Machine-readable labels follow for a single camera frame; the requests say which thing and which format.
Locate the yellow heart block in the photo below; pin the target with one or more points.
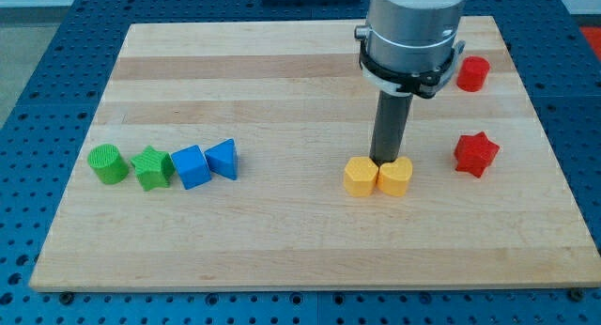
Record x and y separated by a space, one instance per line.
394 177

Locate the blue triangle block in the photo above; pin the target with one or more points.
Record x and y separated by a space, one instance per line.
223 159

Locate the blue cube block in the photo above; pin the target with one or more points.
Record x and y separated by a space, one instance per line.
192 166

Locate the wooden board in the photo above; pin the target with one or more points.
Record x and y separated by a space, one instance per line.
292 97

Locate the yellow hexagon block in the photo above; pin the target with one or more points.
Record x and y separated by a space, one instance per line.
360 176

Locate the green cylinder block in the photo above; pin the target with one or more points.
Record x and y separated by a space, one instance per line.
107 163

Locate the green star block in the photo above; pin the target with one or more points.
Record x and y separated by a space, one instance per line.
153 168

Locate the red cylinder block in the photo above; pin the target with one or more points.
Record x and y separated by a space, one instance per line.
472 74

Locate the red star block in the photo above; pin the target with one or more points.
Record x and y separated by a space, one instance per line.
474 153

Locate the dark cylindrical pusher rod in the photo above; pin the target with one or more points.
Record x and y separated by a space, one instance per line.
390 123

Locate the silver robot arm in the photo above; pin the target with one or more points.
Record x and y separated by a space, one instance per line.
409 46

